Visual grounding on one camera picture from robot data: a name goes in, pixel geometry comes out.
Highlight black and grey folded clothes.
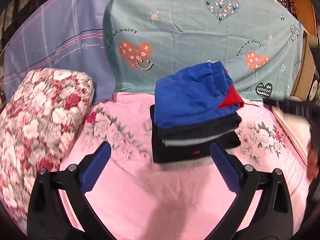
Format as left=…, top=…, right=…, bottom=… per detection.
left=150, top=105, right=242, bottom=164

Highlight blue and red pants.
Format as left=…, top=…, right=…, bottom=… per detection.
left=154, top=61, right=244, bottom=129

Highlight pink floral bed sheet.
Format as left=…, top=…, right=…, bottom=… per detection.
left=60, top=93, right=310, bottom=239

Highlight cream quilted pillow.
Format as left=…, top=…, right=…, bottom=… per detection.
left=272, top=106, right=311, bottom=165

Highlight blue plaid pillow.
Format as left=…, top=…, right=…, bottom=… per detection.
left=3, top=0, right=116, bottom=104

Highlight teal heart-print pillow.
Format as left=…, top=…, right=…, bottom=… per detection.
left=103, top=0, right=303, bottom=101

